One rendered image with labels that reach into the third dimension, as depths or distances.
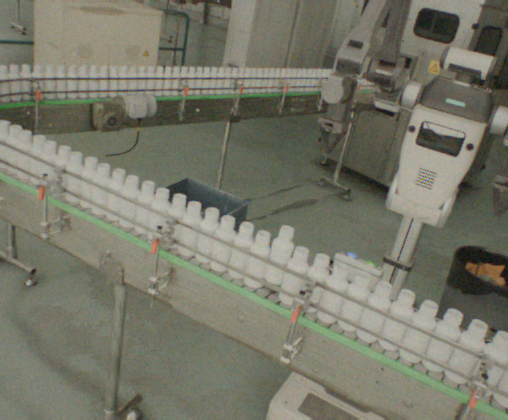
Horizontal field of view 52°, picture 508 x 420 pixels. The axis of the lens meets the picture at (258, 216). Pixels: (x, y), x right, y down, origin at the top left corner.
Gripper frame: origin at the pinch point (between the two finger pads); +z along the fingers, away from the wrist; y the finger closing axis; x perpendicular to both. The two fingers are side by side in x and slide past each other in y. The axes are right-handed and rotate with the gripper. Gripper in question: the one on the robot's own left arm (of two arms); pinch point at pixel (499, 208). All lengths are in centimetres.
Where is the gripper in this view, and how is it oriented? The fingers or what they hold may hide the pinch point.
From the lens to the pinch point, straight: 138.4
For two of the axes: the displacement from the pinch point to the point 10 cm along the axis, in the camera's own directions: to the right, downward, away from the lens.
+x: -8.7, -3.5, 3.6
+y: 4.6, -3.0, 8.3
